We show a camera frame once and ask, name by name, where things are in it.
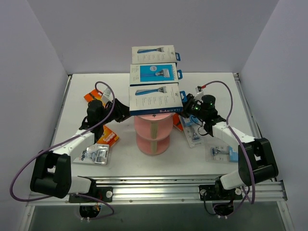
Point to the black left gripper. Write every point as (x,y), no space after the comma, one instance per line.
(121,109)

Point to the blister razor pack blue card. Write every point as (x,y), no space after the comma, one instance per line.
(221,154)

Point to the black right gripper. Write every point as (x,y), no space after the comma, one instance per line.
(188,106)

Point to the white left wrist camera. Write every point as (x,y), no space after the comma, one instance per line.
(106,96)

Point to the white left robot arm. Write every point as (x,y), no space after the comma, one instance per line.
(52,174)

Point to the clear blister razor pack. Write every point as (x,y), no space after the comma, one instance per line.
(190,127)

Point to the white Gillette blister pack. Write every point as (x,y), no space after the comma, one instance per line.
(96,154)

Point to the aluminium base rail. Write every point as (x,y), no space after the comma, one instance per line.
(167,190)

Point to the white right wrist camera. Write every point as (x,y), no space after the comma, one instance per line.
(199,93)

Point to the orange Gillette Fusion box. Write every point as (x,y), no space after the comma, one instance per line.
(109,137)

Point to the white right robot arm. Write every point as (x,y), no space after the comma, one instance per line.
(256,161)

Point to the pink three-tier wooden shelf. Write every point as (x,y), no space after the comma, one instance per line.
(153,132)

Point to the blue Harry's razor box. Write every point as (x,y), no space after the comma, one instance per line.
(155,54)
(150,74)

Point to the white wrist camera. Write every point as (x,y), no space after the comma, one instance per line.
(199,93)
(106,96)

